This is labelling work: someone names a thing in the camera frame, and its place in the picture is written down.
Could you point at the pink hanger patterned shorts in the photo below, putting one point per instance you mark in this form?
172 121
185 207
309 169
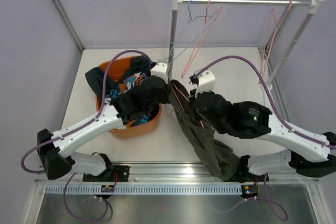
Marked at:
209 22

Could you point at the blue wire hanger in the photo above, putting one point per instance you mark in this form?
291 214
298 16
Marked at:
174 41

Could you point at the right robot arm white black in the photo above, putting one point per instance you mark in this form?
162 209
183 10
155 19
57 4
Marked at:
308 154

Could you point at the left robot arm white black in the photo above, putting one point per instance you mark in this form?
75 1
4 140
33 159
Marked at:
58 150

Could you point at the metal clothes rack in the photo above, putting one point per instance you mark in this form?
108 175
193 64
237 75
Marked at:
312 4

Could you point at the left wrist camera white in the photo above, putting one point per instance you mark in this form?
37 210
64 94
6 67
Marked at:
161 70

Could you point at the patterned blue orange shorts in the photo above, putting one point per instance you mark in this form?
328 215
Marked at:
124 86

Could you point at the pink hanger olive shorts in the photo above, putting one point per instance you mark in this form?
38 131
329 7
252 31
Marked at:
180 95

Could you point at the olive green shorts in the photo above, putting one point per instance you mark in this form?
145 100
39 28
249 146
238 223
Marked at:
217 157

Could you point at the orange plastic basket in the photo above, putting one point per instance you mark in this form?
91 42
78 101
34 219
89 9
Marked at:
137 130

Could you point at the dark navy shorts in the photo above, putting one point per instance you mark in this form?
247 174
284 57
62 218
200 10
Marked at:
120 69

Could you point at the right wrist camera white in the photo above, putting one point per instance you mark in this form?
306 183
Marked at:
205 81

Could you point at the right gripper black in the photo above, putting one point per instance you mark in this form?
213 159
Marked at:
199 115

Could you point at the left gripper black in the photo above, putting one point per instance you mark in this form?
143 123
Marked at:
165 99

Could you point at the pink hanger navy shorts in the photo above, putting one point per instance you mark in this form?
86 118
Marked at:
270 38

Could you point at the white slotted cable duct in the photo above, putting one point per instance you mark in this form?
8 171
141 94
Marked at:
123 189

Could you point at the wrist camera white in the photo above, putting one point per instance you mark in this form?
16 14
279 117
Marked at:
161 70
205 81

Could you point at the aluminium mounting rail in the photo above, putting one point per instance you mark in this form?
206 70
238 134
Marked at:
193 173

